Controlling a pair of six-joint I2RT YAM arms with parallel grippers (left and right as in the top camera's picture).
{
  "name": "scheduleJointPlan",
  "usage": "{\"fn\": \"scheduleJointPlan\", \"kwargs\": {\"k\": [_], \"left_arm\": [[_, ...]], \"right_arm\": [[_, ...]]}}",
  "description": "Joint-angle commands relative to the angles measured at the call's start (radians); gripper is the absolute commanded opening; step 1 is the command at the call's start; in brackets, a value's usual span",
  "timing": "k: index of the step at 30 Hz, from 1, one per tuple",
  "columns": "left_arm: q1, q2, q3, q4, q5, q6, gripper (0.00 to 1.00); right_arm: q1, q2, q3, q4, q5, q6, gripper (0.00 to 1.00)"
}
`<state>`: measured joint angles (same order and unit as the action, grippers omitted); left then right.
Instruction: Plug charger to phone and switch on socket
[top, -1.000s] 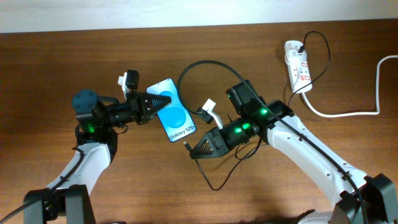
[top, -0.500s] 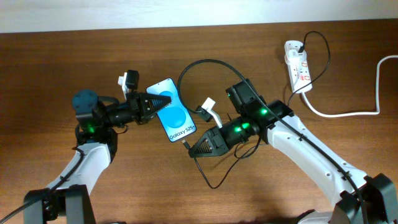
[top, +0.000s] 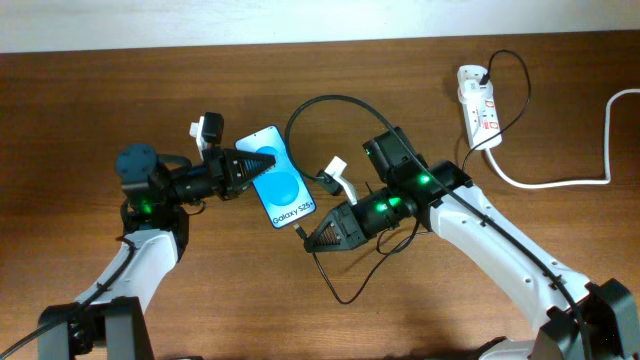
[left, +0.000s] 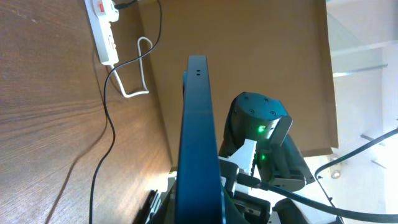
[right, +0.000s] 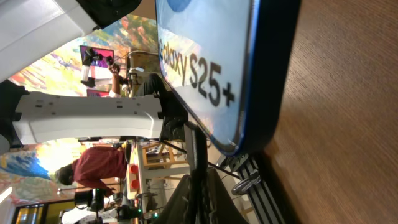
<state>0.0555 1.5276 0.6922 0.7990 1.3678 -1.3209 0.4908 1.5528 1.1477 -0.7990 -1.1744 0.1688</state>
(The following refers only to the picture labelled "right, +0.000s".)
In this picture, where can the aluminium extrusion table rail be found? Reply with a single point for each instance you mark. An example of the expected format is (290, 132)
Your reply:
(258, 182)

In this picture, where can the blue Galaxy smartphone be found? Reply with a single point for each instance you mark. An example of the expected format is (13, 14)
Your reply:
(227, 62)

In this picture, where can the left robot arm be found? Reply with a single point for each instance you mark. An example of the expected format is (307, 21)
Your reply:
(30, 30)

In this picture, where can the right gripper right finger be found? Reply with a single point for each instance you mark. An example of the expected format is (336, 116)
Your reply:
(217, 204)

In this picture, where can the person in red shirt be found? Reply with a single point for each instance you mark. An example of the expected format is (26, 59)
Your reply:
(94, 164)

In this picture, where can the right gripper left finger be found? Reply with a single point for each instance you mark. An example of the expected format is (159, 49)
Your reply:
(177, 209)

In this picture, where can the wooden frame stand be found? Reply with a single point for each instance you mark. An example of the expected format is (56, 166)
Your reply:
(159, 161)

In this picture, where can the box with red buttons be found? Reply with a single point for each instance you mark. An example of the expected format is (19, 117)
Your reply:
(132, 181)

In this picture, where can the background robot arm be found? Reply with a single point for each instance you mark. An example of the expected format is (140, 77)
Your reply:
(98, 60)

